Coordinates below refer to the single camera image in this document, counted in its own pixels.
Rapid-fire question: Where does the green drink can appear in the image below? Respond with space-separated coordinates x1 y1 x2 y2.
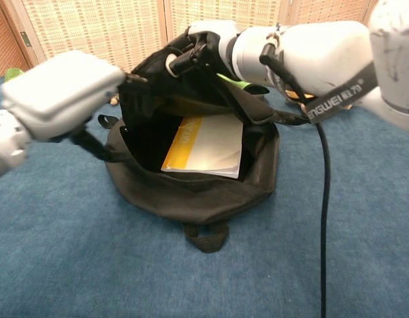
4 68 26 83

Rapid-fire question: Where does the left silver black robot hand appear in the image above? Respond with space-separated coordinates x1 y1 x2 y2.
1 50 149 160

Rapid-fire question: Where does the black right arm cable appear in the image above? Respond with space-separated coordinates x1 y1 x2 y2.
259 42 333 318

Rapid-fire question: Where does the green microfibre cloth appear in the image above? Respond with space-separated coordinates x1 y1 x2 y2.
217 73 270 94

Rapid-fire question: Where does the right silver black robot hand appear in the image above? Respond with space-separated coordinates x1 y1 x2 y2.
164 20 245 80

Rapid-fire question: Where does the black backpack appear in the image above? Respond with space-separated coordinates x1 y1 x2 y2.
97 28 321 254

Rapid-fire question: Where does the yellow plush toy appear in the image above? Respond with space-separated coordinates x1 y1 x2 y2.
283 88 353 113

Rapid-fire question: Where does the blue felt table cover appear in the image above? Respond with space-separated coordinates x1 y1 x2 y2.
0 76 409 318

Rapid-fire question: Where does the yellow white notebook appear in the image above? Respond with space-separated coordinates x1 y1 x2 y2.
160 114 244 180

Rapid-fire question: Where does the woven folding screen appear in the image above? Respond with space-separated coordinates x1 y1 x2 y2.
0 0 384 79

